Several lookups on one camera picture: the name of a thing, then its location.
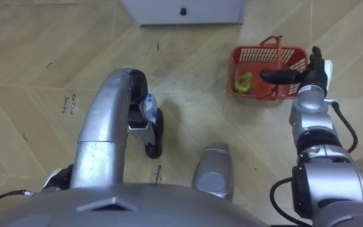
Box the robot body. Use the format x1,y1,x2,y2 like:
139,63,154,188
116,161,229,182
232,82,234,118
0,182,272,227

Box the red plastic basket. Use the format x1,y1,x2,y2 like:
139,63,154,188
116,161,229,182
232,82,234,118
227,35,309,102

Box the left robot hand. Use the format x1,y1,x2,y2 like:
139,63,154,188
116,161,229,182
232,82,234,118
42,163,74,192

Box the avocado soft toy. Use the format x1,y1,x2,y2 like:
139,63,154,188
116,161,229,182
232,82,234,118
233,71,254,95

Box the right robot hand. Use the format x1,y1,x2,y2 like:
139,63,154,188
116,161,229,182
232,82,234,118
259,45,333,96

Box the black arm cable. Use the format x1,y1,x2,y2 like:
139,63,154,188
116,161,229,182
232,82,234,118
269,176,312,227

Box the white cabinet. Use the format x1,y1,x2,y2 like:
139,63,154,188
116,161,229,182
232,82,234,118
120,0,246,27

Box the robot legs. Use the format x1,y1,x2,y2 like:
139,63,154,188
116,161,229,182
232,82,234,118
69,66,235,202

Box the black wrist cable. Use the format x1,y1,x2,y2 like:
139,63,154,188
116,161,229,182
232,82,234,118
0,189,35,217
324,98,359,154

